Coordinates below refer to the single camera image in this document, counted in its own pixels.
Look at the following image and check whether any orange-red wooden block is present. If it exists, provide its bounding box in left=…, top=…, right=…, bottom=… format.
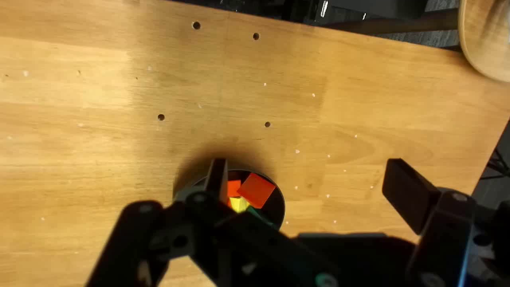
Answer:
left=236, top=173, right=278, bottom=211

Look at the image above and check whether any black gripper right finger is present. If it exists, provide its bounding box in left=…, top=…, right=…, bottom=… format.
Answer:
left=381, top=157, right=510, bottom=287

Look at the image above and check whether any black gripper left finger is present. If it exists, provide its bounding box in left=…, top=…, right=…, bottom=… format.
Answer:
left=87, top=157, right=342, bottom=287

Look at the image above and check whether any black round bowl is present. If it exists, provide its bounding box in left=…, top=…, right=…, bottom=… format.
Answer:
left=174, top=158, right=287, bottom=230

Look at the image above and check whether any round wooden stool top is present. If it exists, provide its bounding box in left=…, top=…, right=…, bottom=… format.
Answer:
left=458, top=0, right=510, bottom=85

